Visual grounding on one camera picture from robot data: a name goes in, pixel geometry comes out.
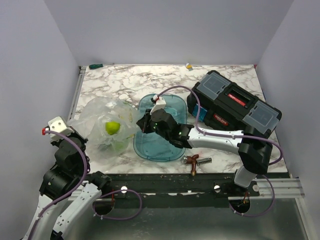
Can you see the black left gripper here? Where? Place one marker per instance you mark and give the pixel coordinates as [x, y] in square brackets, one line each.
[85, 140]

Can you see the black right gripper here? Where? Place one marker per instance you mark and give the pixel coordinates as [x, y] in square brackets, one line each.
[143, 122]

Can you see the green fake lime fruit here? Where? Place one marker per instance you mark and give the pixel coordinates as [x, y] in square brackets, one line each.
[112, 127]

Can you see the clear plastic bag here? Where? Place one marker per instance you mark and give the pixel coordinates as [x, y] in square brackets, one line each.
[90, 124]

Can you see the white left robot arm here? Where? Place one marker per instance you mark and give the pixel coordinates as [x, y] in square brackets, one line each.
[68, 188]

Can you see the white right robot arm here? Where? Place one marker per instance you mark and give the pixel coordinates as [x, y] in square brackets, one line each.
[249, 144]

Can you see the teal transparent plastic tray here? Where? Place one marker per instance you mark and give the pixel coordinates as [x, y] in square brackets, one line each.
[152, 146]

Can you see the small yellow grey brush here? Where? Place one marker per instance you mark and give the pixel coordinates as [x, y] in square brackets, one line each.
[189, 67]

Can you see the black plastic toolbox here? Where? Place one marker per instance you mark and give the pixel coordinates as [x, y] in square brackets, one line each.
[226, 106]

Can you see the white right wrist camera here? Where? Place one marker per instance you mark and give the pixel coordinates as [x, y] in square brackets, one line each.
[159, 103]

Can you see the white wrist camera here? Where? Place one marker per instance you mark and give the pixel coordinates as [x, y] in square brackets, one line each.
[59, 125]
[159, 103]

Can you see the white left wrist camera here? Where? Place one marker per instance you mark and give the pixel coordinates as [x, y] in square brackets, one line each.
[59, 125]

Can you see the brown handled small tool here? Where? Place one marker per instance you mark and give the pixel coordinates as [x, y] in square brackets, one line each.
[193, 161]

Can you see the green handled screwdriver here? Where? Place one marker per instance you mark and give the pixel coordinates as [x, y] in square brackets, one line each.
[95, 66]

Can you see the aluminium mounting rail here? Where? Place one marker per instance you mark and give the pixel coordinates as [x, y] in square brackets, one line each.
[283, 188]

